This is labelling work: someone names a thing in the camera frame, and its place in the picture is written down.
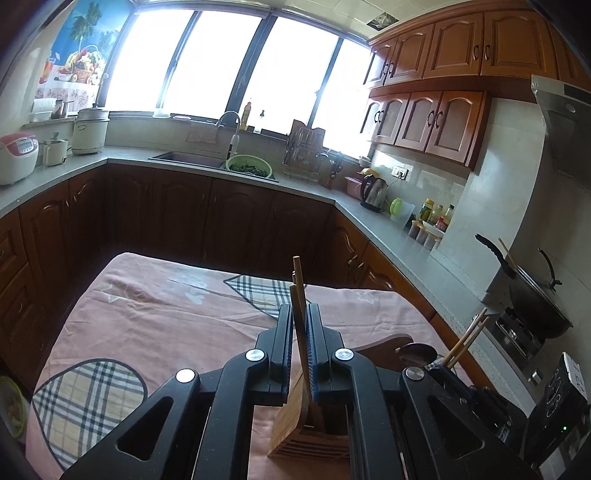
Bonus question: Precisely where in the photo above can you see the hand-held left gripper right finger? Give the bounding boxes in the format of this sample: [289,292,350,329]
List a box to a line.
[305,302,541,480]

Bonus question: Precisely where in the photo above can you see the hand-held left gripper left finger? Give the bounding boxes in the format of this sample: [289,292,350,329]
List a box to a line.
[60,302,296,480]

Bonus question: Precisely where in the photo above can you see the curved bamboo chopstick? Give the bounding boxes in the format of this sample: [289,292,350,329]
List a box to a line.
[443,308,488,364]
[449,316,490,368]

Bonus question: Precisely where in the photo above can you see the wooden slatted utensil holder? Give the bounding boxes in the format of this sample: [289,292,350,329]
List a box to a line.
[268,335,462,462]

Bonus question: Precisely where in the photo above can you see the metal spoon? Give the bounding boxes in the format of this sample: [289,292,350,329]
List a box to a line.
[396,344,438,367]

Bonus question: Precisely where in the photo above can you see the knife block with utensils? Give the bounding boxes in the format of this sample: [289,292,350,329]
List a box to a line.
[318,150,345,188]

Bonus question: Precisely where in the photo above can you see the gas stove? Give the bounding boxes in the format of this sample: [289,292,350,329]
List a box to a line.
[485,307,546,386]

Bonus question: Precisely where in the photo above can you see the black wok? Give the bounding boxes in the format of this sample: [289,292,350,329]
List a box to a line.
[475,233,573,340]

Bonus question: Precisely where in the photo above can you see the pink blanket with plaid hearts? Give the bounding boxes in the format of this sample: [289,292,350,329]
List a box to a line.
[25,251,439,480]

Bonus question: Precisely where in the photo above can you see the wooden stick in wok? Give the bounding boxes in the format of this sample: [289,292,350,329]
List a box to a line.
[499,237,518,271]

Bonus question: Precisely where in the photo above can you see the spice jar rack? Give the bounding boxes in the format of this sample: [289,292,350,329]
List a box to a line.
[409,220,446,251]

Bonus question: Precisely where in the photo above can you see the clear pitcher with green lid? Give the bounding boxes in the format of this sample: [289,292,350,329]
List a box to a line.
[390,198,415,224]

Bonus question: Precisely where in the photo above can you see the steel electric kettle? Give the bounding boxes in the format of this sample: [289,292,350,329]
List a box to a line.
[360,174,389,213]

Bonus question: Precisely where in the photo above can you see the group of condiment bottles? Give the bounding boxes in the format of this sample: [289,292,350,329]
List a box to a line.
[418,198,455,232]

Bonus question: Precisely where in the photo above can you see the green colander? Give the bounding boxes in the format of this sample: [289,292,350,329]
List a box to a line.
[226,154,274,178]

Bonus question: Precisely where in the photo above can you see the dish rack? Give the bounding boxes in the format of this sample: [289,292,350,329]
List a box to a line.
[283,120,326,183]

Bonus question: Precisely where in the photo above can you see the kitchen sink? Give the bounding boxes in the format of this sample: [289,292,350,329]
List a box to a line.
[148,151,227,169]

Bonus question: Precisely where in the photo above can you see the kitchen faucet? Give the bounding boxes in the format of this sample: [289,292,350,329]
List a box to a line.
[216,111,242,162]

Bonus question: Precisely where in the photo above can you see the green rimmed plate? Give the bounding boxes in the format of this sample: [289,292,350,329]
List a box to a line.
[0,376,28,439]

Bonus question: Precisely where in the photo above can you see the large white pot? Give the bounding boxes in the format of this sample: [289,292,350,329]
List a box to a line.
[71,107,110,155]

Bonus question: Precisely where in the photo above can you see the kitchen window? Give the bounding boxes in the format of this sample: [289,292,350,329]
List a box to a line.
[99,9,384,139]

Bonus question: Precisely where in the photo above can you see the steel range hood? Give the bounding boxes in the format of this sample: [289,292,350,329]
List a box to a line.
[531,75,591,178]

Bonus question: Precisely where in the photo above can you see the small white pot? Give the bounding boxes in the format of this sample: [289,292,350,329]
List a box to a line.
[42,133,69,167]

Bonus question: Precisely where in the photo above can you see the white and red rice cooker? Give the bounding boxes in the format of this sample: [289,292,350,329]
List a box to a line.
[0,132,39,186]

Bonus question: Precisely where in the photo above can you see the brown wooden upper cabinets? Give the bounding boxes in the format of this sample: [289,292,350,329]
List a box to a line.
[362,0,591,171]

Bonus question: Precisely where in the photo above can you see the wall poster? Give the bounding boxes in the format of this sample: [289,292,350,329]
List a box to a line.
[34,0,132,100]

